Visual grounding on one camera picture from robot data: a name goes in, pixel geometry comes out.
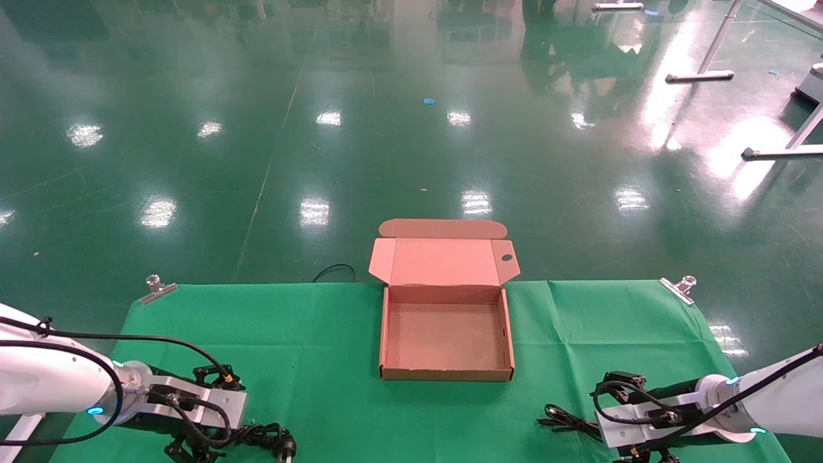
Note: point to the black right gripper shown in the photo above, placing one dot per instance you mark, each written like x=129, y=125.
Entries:
x=688, y=440

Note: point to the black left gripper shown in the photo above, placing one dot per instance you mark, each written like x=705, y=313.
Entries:
x=151, y=421

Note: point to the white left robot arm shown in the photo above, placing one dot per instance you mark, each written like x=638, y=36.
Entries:
x=45, y=379

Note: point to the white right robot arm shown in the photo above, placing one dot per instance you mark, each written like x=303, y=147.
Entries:
x=784, y=402

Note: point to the open brown cardboard box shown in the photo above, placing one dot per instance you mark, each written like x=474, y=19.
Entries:
x=443, y=334

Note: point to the green table cloth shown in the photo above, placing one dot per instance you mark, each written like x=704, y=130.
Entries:
x=334, y=399

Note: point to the silver metal binder clip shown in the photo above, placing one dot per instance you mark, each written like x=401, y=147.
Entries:
x=676, y=289
x=156, y=292

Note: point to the grey machine base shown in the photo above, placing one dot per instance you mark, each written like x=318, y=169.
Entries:
x=811, y=83

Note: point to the white table foot bar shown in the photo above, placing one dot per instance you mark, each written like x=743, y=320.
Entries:
x=620, y=6

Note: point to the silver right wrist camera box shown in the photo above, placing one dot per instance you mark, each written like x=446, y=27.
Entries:
x=624, y=432

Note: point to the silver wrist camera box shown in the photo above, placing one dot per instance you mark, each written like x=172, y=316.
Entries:
x=218, y=402
x=624, y=432

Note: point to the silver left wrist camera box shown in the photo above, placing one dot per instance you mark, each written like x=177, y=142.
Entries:
x=218, y=402

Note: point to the white table leg frame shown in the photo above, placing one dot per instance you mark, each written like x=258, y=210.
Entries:
x=784, y=153
x=701, y=76

